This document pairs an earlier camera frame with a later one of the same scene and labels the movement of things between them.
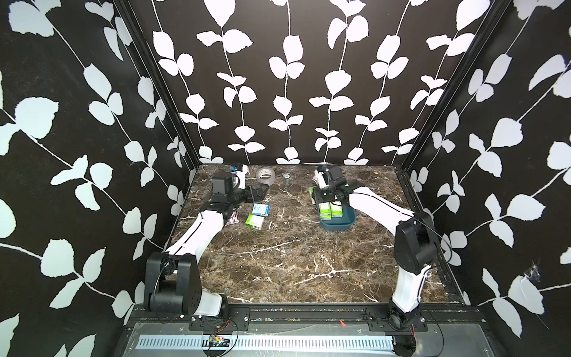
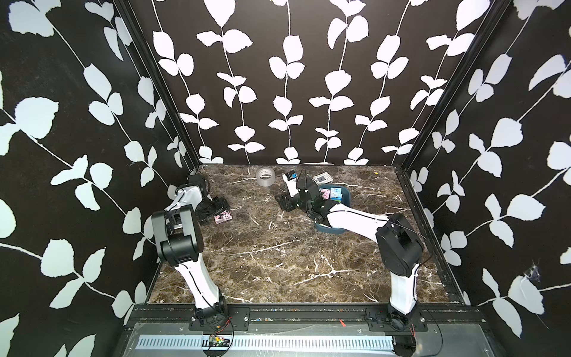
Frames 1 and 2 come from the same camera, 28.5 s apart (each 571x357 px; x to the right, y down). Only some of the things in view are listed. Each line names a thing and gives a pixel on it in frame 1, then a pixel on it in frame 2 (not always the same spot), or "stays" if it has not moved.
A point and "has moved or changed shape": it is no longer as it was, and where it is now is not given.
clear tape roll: (266, 175) stays
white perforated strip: (265, 343) stays
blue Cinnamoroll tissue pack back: (261, 210) has moved or changed shape
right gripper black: (317, 195) → (285, 203)
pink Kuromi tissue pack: (233, 219) has moved or changed shape
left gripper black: (259, 195) → (218, 207)
